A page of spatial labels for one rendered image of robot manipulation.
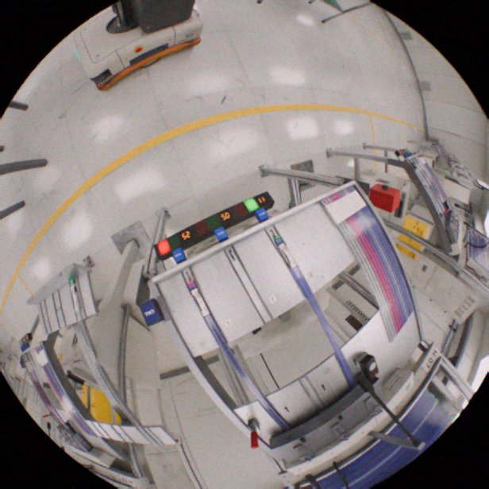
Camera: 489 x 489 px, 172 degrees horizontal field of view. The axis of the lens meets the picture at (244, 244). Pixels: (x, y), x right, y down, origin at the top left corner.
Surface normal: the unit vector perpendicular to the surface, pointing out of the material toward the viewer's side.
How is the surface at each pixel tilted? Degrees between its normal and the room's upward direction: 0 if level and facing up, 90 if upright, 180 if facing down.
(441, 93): 90
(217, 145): 0
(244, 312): 48
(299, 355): 90
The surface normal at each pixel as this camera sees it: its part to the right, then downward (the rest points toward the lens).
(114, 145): 0.38, 0.43
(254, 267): 0.04, -0.29
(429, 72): -0.88, 0.44
